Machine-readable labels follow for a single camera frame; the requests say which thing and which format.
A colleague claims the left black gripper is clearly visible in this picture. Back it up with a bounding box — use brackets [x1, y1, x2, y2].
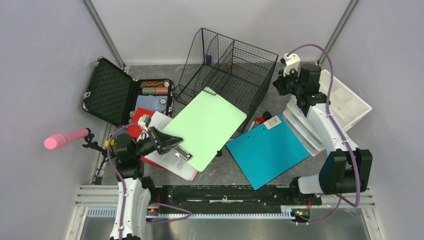
[132, 125, 183, 159]

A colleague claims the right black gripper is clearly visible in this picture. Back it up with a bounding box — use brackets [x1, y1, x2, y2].
[273, 66, 304, 97]

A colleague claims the light green clipboard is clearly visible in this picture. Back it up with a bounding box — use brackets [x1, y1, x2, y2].
[163, 87, 247, 172]

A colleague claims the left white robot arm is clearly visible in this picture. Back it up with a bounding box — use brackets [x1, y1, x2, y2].
[107, 133, 157, 240]

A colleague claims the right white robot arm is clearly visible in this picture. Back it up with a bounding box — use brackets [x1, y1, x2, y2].
[163, 64, 373, 204]

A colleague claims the white printed paper sheet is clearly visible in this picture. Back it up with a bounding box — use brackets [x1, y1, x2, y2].
[142, 111, 194, 181]

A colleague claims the red clipboard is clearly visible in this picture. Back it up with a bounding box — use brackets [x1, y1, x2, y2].
[126, 106, 167, 170]

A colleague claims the blue playing card deck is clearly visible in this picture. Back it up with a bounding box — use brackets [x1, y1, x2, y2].
[134, 95, 168, 113]

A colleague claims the pink clear clipboard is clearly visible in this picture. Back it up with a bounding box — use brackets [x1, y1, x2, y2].
[188, 168, 198, 181]

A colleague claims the red black round stamp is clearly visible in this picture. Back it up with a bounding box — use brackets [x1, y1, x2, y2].
[255, 111, 272, 125]

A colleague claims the white plastic drawer organizer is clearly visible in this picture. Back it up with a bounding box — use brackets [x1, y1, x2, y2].
[282, 77, 372, 157]

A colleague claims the red chip stack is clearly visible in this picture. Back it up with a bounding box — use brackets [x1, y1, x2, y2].
[154, 87, 169, 96]

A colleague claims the green chip stack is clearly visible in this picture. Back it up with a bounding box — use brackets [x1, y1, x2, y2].
[141, 87, 156, 96]

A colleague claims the yellow black connector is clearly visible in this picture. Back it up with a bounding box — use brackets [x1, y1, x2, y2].
[104, 139, 116, 148]

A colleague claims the orange black chip stack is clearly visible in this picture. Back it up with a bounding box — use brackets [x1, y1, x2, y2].
[140, 80, 171, 88]

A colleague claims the green white marker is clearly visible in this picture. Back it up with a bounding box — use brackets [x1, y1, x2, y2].
[247, 118, 257, 131]

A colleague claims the black poker chip case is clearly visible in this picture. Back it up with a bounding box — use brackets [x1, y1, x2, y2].
[81, 56, 174, 127]

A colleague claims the teal blue clipboard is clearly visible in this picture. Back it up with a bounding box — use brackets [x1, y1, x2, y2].
[226, 115, 310, 190]

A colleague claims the purple small block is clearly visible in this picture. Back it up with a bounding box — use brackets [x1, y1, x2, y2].
[205, 54, 213, 65]

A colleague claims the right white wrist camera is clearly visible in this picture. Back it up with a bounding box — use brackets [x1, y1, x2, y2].
[278, 53, 301, 77]

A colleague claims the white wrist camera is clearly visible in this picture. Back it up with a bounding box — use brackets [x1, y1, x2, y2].
[278, 53, 301, 77]
[137, 114, 151, 133]

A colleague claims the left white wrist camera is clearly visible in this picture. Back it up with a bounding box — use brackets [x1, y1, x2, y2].
[137, 114, 151, 133]

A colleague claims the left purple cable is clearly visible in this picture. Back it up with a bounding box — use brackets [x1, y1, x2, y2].
[105, 122, 193, 240]

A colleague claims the purple cable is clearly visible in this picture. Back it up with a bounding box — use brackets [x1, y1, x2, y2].
[286, 43, 362, 227]
[105, 122, 193, 240]

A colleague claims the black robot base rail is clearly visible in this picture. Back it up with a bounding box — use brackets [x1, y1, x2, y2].
[149, 185, 322, 215]

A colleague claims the black wire mesh organizer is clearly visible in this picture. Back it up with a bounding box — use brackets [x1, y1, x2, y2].
[174, 28, 279, 132]

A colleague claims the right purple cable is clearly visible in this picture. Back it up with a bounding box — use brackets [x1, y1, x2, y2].
[286, 43, 362, 227]

